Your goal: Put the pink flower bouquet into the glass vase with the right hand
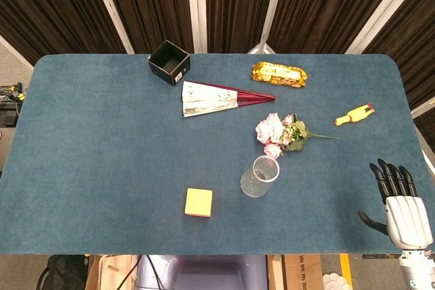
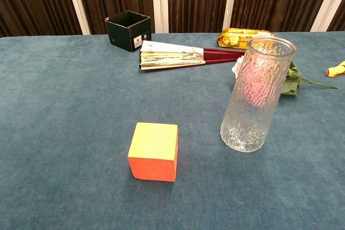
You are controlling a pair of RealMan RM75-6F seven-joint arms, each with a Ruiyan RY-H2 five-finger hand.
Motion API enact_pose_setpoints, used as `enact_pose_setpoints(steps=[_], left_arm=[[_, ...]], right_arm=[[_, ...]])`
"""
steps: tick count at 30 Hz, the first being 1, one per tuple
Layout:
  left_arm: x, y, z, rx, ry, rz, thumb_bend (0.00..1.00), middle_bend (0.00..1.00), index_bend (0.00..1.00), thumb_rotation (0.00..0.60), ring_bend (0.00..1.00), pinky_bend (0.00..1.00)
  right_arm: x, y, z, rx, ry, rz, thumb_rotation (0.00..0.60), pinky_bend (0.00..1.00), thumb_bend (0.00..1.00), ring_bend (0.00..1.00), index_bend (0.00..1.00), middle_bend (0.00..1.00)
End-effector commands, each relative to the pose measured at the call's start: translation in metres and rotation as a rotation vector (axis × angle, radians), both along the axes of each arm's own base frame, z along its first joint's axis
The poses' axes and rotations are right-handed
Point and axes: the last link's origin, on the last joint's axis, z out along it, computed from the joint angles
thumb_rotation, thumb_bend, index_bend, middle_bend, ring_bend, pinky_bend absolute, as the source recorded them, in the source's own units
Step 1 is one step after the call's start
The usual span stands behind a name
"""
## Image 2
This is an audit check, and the artificial flower green stem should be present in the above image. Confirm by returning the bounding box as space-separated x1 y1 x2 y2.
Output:
231 54 340 107

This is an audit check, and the transparent textured glass vase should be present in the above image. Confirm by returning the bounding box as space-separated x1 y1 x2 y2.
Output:
220 36 298 153

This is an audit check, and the blue fabric table cover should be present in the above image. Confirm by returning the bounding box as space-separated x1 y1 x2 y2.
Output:
0 31 345 230

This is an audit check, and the yellow and orange cube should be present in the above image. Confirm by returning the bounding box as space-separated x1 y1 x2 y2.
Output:
127 122 179 183

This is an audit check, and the black open cardboard box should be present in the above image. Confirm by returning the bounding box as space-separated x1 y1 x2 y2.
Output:
105 10 152 53

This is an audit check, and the gold foil snack package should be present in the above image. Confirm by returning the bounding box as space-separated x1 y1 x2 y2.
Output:
217 27 275 50

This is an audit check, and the yellow and orange toy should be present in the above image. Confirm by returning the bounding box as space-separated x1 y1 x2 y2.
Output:
326 61 345 78

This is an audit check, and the folding fan with red handle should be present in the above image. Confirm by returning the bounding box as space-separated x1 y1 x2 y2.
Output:
139 40 246 71

